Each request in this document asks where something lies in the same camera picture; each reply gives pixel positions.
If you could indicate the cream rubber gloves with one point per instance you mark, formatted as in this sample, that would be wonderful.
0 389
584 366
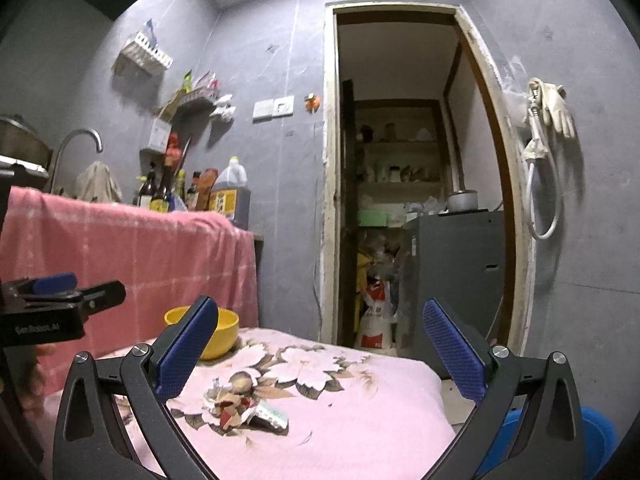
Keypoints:
557 110

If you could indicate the person's left hand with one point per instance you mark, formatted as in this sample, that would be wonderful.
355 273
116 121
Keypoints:
36 375

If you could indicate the white crumpled cloth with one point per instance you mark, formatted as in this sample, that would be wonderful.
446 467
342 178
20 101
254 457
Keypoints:
223 107

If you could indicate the green box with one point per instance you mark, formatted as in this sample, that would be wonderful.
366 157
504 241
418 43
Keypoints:
372 218

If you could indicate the dark sauce bottle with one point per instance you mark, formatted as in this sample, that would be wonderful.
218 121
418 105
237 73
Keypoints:
193 192

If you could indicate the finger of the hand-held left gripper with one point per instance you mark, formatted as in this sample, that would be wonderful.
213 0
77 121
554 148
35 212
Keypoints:
105 295
55 282

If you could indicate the white wall utensil holder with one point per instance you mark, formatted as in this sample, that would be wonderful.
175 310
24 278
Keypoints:
157 135

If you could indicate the wooden door frame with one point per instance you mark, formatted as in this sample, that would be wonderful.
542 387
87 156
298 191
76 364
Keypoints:
330 185

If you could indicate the white wall socket plate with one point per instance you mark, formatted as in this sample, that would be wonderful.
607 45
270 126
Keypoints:
284 106

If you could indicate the orange bottle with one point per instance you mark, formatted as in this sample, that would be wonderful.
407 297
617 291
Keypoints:
207 192

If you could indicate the yellow capped bottle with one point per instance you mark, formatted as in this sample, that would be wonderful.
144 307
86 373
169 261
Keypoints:
180 190

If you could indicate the tall dark bottle red neck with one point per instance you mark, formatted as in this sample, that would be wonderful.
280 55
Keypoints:
162 190

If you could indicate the wall rack with packets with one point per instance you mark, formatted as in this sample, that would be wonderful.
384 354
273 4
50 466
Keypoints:
192 100

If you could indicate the white wall switch plate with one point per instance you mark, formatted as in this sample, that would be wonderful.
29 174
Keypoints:
263 110

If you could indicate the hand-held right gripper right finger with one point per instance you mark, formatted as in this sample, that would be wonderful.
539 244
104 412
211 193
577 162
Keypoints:
452 355

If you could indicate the yellow bowl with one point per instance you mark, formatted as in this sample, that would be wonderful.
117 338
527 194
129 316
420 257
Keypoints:
225 332

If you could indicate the steel cooking pot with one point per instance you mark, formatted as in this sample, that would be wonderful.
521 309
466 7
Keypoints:
22 142

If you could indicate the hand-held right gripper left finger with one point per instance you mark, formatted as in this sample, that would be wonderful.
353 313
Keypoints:
185 355

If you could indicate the grey appliance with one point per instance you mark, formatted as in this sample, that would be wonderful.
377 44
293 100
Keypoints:
450 260

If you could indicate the dark green bottle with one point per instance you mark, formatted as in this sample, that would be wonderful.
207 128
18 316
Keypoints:
145 192

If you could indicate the white wall basket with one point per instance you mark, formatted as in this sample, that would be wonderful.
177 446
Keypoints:
145 55

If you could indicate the small metal pot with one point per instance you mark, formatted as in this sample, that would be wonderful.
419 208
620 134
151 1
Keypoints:
461 201

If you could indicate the white green packet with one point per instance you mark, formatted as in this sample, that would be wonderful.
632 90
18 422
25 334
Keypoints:
272 414

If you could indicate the beige rag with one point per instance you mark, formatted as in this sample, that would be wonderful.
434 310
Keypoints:
97 185

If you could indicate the wooden shelf unit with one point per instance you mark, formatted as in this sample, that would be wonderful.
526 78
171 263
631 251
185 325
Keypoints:
400 145

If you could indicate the metal faucet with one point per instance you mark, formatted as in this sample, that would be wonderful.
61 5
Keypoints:
80 134

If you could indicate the clear plastic bag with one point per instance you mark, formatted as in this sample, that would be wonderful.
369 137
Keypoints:
515 95

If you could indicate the pink plaid cloth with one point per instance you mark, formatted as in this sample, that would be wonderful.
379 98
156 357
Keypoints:
125 250

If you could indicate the blue plastic bucket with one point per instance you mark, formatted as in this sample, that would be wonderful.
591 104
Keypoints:
597 440

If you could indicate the dark wooden door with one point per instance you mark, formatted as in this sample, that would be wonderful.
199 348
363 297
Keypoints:
347 210

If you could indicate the red white wrapper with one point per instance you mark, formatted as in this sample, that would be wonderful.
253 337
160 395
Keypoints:
227 407

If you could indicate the large cooking oil bottle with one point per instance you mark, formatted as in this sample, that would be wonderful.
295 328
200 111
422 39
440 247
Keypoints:
230 200

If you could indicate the orange wall hook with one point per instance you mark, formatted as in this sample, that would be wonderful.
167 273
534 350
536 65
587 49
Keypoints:
312 102

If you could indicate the red white bag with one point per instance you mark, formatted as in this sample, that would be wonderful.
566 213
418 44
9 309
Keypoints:
376 320

